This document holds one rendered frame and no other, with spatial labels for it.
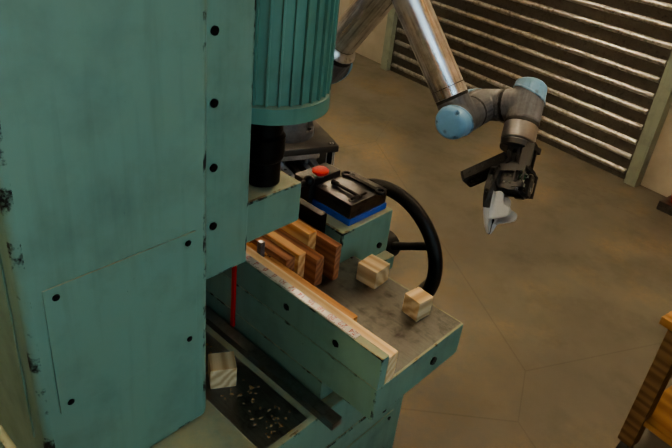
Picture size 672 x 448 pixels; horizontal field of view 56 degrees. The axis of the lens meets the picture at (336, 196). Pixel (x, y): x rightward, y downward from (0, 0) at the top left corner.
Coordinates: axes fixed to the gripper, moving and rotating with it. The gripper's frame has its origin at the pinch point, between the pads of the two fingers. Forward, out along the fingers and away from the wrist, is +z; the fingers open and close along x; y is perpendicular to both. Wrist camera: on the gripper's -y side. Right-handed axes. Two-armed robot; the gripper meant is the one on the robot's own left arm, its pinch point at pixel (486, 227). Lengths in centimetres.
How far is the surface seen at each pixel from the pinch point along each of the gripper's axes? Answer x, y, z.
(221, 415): -54, -4, 48
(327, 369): -47, 6, 38
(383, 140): 154, -161, -92
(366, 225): -36.7, -2.7, 13.1
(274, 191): -59, -3, 16
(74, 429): -76, -3, 52
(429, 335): -36.7, 14.9, 28.6
